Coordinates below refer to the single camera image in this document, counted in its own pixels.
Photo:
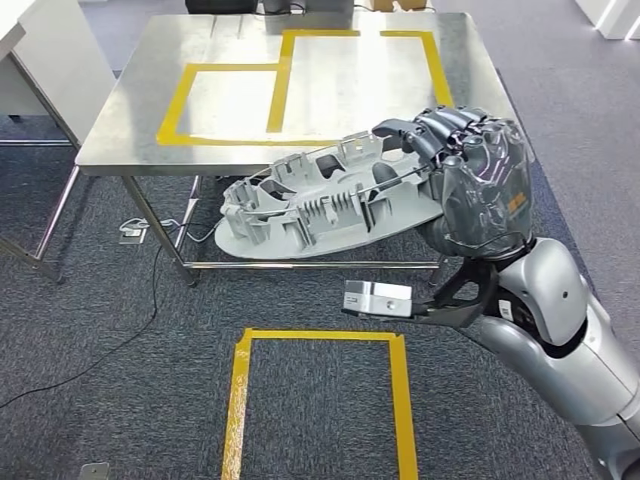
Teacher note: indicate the white desk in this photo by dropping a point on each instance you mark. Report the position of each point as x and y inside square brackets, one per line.
[60, 66]

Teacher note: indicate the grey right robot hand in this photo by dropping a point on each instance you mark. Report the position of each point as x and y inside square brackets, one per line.
[484, 192]

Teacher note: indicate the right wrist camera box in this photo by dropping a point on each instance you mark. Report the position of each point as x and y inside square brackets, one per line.
[377, 299]

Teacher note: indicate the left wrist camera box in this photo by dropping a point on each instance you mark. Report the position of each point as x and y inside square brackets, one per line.
[93, 472]

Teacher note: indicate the grey floor socket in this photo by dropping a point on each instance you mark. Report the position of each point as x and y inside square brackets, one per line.
[132, 235]

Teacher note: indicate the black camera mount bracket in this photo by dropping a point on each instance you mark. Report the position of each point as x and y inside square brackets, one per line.
[460, 308]

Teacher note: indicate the brown cardboard box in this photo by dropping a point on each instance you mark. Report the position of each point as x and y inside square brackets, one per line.
[400, 4]

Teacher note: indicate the grey panel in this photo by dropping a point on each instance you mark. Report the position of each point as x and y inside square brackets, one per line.
[310, 13]

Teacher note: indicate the white cabinet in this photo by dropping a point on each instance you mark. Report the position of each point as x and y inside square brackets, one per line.
[615, 16]

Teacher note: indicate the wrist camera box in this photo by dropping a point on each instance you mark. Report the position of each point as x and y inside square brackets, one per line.
[377, 299]
[93, 472]

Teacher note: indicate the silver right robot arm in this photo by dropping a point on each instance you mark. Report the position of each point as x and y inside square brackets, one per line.
[560, 331]

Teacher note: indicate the black device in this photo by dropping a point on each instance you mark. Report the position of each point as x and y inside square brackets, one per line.
[220, 5]

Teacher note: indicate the steel workbench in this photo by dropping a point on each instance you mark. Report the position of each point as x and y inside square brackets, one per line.
[140, 119]

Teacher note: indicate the clear plastic hand cover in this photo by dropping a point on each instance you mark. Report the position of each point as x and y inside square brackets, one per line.
[490, 192]

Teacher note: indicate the grey plastic wheel cover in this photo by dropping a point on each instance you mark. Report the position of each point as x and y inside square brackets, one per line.
[324, 232]

